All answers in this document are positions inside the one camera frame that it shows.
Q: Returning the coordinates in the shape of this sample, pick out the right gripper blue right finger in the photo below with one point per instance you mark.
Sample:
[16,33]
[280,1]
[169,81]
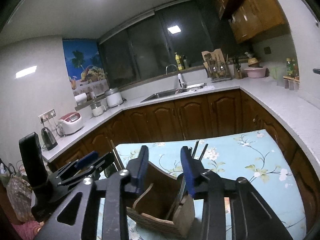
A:
[197,178]

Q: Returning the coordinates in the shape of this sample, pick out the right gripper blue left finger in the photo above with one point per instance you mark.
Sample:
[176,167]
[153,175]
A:
[138,168]

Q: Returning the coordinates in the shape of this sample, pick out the steel fork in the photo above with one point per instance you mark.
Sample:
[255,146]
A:
[199,149]

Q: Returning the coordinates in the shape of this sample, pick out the kitchen faucet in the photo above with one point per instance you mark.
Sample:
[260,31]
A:
[181,83]

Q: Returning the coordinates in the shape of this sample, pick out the dark kitchen window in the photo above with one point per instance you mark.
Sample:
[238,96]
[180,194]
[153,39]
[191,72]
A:
[147,49]

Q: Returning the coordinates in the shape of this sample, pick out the wooden utensil holder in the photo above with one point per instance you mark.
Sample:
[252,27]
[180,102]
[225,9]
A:
[153,209]

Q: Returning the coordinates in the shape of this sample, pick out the black steel electric kettle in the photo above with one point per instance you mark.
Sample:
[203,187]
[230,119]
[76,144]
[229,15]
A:
[48,138]

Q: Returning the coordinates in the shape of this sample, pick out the floral blue tablecloth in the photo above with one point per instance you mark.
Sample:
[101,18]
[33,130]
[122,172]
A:
[253,155]

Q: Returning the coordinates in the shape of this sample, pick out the white red rice cooker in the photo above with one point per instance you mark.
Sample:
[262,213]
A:
[71,123]

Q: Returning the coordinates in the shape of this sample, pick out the small white jar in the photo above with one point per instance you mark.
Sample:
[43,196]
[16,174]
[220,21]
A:
[97,109]

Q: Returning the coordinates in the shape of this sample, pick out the white pot with lid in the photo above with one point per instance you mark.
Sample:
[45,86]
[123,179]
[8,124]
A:
[113,97]

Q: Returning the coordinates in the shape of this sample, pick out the wooden lower cabinets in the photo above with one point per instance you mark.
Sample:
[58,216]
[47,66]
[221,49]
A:
[197,117]

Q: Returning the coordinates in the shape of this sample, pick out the wooden cabinets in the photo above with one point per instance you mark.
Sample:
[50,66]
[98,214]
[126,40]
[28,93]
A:
[257,19]
[197,117]

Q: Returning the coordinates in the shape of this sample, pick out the paper towel roll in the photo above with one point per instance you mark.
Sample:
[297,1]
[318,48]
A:
[81,98]

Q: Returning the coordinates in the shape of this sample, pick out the steel sink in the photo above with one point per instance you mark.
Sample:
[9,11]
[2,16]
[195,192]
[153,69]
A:
[171,92]

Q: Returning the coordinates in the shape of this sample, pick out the yellow detergent bottle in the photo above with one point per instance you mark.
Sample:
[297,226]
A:
[179,61]

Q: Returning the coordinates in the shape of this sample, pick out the countertop utensil rack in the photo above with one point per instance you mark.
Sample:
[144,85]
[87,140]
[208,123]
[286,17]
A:
[215,65]

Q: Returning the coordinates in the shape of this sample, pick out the knife block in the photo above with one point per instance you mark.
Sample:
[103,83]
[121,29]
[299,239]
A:
[237,68]

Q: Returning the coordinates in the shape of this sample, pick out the tropical fruit poster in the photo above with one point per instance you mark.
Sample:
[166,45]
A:
[84,67]

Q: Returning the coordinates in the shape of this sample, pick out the pink basin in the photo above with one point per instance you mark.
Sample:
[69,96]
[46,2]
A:
[255,73]

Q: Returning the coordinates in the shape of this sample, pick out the spice jars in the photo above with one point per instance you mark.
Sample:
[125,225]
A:
[291,78]

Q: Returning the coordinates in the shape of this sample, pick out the black frying pan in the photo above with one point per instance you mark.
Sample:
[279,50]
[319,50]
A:
[316,71]

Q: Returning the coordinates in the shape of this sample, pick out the wooden upper cabinets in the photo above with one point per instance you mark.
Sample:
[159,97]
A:
[257,19]

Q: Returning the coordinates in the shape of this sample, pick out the wall power outlet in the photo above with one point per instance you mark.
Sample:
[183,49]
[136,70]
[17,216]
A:
[47,116]

